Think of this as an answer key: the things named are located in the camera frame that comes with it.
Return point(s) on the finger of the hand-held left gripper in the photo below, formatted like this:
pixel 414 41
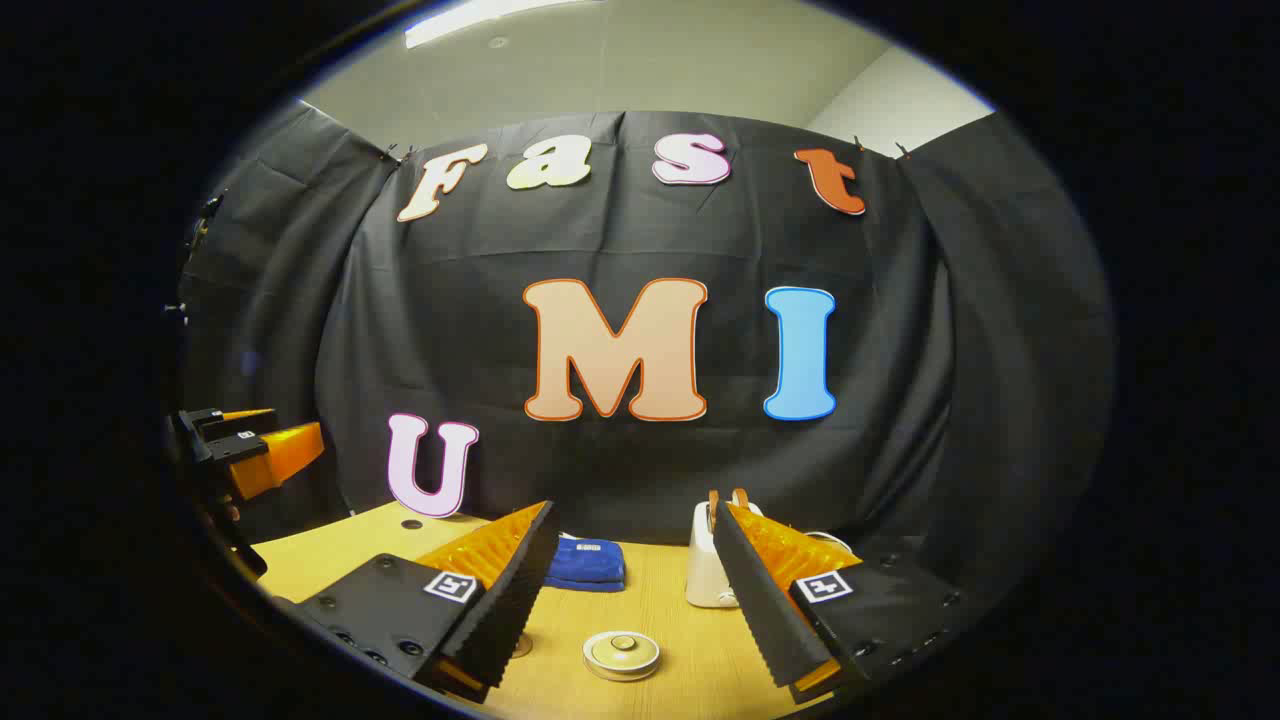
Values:
pixel 230 422
pixel 280 455

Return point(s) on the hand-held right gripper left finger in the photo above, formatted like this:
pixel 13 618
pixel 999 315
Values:
pixel 520 590

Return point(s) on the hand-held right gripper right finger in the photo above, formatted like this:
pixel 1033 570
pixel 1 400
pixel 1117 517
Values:
pixel 765 610

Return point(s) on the round cork coaster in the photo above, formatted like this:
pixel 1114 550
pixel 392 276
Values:
pixel 520 646

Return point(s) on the white teacup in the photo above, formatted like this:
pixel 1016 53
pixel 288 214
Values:
pixel 620 675

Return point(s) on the white toaster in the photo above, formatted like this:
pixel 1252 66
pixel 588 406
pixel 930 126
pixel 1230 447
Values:
pixel 705 575

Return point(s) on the blue folded towel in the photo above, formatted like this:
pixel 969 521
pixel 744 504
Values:
pixel 587 563

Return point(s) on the black backdrop cloth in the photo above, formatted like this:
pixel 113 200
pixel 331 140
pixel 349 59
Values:
pixel 640 240

